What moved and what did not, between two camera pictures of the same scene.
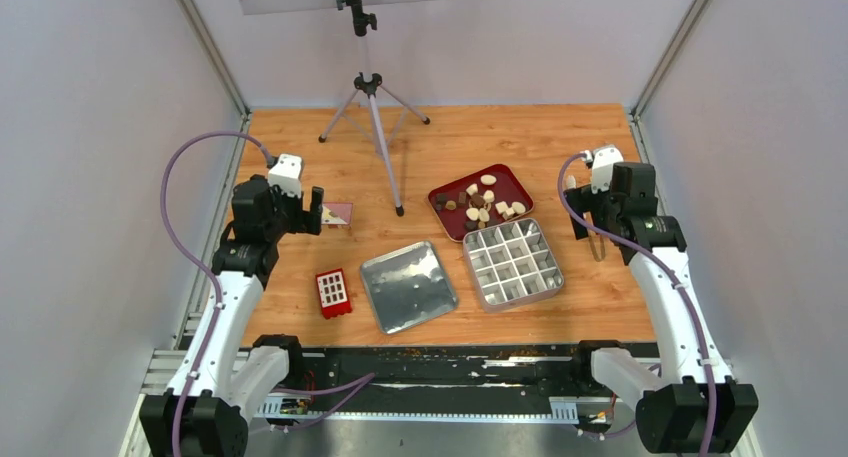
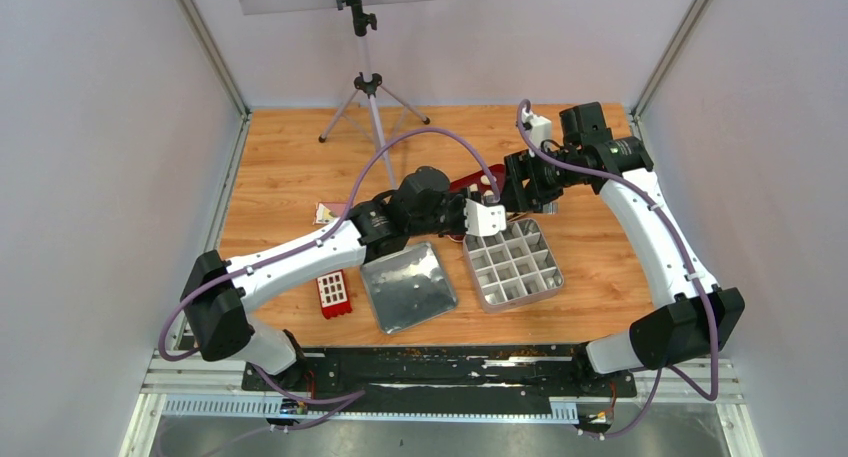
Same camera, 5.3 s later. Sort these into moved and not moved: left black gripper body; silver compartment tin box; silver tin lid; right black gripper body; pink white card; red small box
Moved: right black gripper body; left black gripper body
Not moved: silver compartment tin box; silver tin lid; red small box; pink white card
